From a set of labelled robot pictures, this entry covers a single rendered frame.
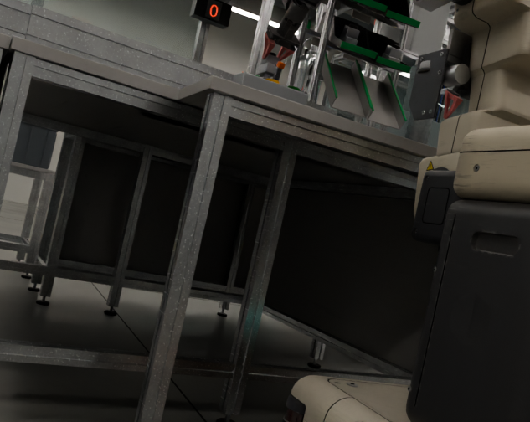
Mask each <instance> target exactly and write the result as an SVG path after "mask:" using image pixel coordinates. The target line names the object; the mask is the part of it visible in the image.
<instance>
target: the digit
mask: <svg viewBox="0 0 530 422"><path fill-rule="evenodd" d="M222 5H223V4H222V3H220V2H218V1H215V0H208V6H207V10H206V13H205V17H208V18H211V19H213V20H216V21H219V16H220V13H221V8H222Z"/></svg>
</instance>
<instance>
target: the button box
mask: <svg viewBox="0 0 530 422"><path fill-rule="evenodd" d="M232 81H233V82H235V83H238V84H241V85H245V86H248V87H250V88H253V89H256V90H260V91H263V92H266V93H269V94H272V95H276V96H279V97H281V98H284V99H287V100H291V101H294V102H296V103H300V104H303V105H305V106H306V103H307V100H308V94H307V93H304V92H301V91H299V90H294V89H291V88H289V87H286V86H283V85H281V84H278V83H275V82H273V81H269V80H266V79H263V78H260V77H258V76H255V75H252V74H249V73H247V72H243V73H239V74H236V75H234V77H233V80H232Z"/></svg>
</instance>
